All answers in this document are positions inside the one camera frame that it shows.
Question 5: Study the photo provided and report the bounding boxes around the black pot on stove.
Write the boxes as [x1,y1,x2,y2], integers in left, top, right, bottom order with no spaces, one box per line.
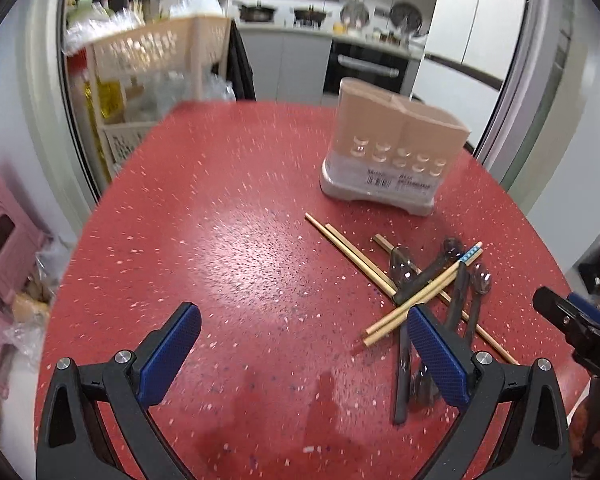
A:
[292,6,328,29]

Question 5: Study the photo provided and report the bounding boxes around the beige plastic utensil holder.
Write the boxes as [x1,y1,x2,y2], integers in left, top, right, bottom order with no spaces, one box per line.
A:
[321,78,469,217]

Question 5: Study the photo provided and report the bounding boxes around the pink plastic stool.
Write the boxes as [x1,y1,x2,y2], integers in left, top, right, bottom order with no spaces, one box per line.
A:
[0,161,52,401]

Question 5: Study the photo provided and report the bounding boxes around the black built-in oven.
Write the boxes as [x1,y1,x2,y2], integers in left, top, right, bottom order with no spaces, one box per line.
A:
[323,40,408,96]

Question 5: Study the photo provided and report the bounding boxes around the yellow oil bottle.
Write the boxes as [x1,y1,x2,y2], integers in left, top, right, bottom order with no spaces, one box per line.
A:
[84,80,124,130]

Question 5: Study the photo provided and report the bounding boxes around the beige plastic storage cart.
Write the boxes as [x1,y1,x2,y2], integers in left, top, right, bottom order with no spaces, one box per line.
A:
[85,14,232,177]

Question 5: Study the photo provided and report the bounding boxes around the blue patterned wooden chopstick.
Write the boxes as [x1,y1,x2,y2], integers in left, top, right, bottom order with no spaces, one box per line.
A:
[363,242,482,347]

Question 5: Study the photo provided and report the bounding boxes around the black wok on stove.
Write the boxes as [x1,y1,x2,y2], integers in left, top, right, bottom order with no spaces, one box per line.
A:
[238,3,277,23]

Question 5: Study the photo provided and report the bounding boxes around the plain wooden chopstick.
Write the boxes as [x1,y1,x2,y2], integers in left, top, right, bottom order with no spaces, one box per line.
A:
[362,250,484,349]

